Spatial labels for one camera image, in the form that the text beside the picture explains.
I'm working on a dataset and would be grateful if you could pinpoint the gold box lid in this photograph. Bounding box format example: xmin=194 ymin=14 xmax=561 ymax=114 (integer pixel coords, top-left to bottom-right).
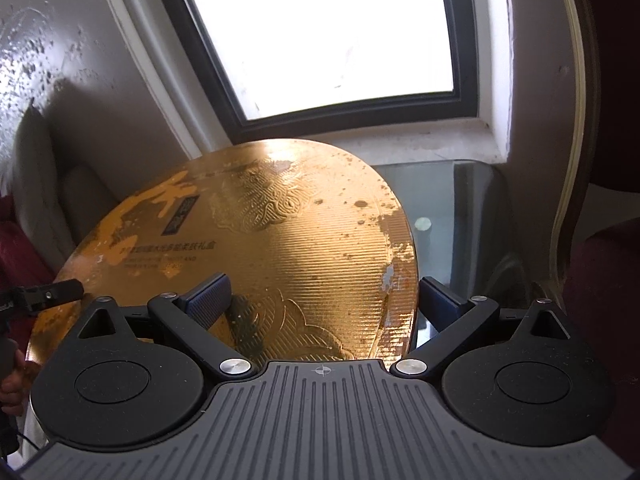
xmin=27 ymin=139 xmax=419 ymax=401

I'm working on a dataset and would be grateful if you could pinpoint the person's left hand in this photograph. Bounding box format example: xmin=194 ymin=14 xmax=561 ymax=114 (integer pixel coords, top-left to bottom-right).
xmin=0 ymin=347 xmax=27 ymax=417

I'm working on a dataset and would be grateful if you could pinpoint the dark framed window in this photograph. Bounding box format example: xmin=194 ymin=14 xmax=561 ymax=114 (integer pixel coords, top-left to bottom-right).
xmin=149 ymin=0 xmax=501 ymax=145

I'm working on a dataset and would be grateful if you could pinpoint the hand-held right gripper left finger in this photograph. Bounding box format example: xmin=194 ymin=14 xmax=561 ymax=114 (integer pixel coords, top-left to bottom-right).
xmin=77 ymin=272 xmax=259 ymax=381

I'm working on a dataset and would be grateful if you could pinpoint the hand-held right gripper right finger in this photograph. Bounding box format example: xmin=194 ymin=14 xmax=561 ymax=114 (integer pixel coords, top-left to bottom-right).
xmin=390 ymin=276 xmax=571 ymax=381

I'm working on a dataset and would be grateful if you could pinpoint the red cloth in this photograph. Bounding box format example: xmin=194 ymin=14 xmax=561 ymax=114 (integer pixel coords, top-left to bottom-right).
xmin=0 ymin=195 xmax=57 ymax=352

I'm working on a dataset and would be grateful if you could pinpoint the glass desktop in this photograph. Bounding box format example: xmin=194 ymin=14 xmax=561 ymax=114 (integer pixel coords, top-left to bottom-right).
xmin=372 ymin=159 xmax=536 ymax=352

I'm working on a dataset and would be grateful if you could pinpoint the large grey cushion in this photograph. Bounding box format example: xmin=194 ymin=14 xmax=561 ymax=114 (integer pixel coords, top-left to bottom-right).
xmin=12 ymin=105 xmax=76 ymax=267

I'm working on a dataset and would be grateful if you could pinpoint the maroon chair with gold frame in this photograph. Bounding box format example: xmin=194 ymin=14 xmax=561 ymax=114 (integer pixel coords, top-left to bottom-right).
xmin=505 ymin=0 xmax=640 ymax=413

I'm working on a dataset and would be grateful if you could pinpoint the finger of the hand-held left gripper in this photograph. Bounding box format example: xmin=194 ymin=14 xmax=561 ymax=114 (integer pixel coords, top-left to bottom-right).
xmin=11 ymin=280 xmax=85 ymax=317

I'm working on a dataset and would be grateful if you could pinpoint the black cable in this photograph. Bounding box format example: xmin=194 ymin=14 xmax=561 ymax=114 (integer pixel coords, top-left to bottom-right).
xmin=0 ymin=429 xmax=42 ymax=456

